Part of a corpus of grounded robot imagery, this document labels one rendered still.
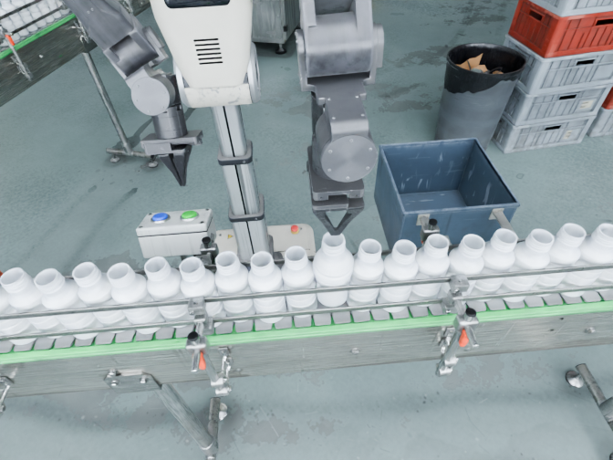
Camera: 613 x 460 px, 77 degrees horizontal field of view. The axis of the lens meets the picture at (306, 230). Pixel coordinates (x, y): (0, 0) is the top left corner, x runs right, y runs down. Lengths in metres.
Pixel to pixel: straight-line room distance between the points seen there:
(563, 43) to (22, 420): 3.27
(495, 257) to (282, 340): 0.42
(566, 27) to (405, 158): 1.65
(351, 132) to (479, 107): 2.32
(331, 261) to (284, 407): 1.19
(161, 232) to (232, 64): 0.47
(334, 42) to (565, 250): 0.57
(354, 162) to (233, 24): 0.69
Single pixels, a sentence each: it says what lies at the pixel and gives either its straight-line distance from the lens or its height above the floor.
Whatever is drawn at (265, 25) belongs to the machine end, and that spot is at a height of 0.29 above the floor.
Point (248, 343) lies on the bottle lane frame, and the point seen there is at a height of 0.97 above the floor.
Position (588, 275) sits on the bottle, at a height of 1.08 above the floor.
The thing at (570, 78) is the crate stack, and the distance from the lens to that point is 3.01.
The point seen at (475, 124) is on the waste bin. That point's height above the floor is 0.30.
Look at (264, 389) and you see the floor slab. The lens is 1.80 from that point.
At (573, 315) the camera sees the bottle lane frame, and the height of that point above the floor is 0.97.
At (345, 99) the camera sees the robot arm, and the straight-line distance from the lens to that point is 0.40.
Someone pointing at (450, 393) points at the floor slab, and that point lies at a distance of 1.85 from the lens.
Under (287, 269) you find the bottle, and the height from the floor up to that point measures 1.13.
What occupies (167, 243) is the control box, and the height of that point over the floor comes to 1.09.
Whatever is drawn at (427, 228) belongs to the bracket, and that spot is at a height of 1.09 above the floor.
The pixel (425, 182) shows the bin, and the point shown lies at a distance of 1.42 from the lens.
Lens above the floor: 1.67
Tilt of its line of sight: 47 degrees down
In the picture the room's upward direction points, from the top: 3 degrees counter-clockwise
